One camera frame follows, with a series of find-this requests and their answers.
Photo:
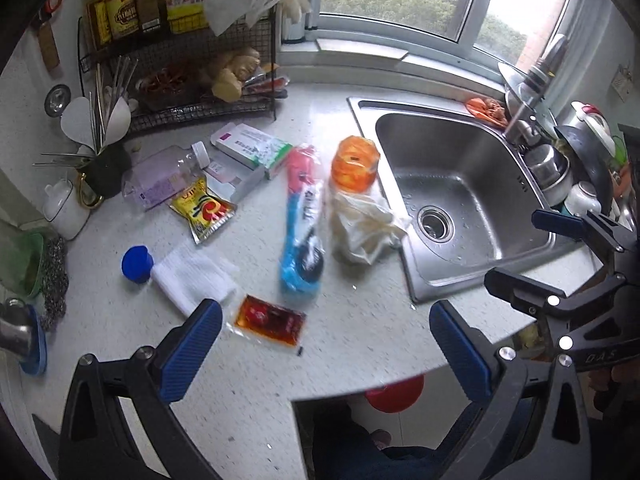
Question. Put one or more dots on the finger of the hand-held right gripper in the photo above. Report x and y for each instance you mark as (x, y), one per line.
(520, 290)
(555, 222)

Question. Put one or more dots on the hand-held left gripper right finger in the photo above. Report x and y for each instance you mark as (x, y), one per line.
(460, 355)

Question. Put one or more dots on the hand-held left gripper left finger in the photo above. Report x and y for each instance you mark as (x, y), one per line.
(192, 350)

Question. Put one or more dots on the red plastic bin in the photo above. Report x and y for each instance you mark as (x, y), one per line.
(395, 395)

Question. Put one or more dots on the yellow sauce packet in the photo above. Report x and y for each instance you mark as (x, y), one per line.
(200, 207)

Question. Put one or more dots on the pink blue plastic package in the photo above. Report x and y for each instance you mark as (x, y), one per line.
(300, 220)

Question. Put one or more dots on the person's right hand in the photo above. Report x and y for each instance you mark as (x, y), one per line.
(612, 385)

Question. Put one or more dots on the white bowl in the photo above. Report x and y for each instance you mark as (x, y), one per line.
(582, 197)

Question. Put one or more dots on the stacked steel bowls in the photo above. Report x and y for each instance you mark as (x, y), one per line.
(547, 167)

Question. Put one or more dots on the black wok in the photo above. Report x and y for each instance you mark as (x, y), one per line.
(585, 155)

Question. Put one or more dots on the white folded tissue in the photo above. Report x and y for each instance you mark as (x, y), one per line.
(192, 275)

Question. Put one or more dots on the red sauce packet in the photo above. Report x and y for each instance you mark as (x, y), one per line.
(267, 319)

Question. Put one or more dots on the blue bottle cap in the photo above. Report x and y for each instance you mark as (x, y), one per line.
(136, 264)

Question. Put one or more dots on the sink drain strainer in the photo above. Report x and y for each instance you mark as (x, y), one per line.
(436, 222)

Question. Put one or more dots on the white red kettle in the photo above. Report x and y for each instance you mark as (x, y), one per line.
(592, 120)

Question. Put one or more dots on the steel faucet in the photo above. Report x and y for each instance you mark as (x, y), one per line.
(525, 105)

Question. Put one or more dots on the stainless steel sink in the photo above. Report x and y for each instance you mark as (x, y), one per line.
(450, 160)

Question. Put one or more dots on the orange plate with scraps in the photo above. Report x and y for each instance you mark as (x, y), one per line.
(487, 110)

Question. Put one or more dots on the person's leg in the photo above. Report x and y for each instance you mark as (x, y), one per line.
(345, 440)

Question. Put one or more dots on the glass pot lid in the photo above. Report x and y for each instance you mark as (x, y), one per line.
(515, 85)

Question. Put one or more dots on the steel wool scrubber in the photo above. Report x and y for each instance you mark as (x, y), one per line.
(54, 280)

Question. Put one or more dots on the crumpled white plastic bag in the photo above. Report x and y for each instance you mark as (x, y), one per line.
(362, 225)

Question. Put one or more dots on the open white pink box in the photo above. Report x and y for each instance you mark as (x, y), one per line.
(235, 182)

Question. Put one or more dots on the clear plastic bottle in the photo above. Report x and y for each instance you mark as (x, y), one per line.
(155, 175)

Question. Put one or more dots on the steel cylinder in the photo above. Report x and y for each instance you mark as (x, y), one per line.
(12, 332)

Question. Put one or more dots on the white ceramic jar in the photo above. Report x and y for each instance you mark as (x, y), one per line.
(65, 215)

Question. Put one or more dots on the green bowl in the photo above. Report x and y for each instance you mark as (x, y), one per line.
(20, 265)

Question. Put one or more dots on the orange plastic jar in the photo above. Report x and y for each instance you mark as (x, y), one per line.
(352, 162)

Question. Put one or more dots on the white green medicine box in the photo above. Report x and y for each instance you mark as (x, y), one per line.
(250, 147)

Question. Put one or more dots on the bowl of dried chillies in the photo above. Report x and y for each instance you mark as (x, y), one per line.
(167, 85)

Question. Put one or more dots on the ginger root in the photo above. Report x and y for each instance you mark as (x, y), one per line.
(227, 82)

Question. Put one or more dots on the window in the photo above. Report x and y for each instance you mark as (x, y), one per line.
(390, 5)

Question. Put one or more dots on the bundle of steel chopsticks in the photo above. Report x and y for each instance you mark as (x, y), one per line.
(117, 85)

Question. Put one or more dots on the red snack packet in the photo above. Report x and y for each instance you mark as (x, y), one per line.
(267, 82)

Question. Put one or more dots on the round metal strainer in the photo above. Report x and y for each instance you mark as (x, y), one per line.
(56, 100)

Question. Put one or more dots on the oil bottle yellow label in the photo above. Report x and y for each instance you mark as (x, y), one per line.
(121, 7)
(96, 10)

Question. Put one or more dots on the brown wall hanger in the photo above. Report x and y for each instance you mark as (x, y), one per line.
(48, 45)

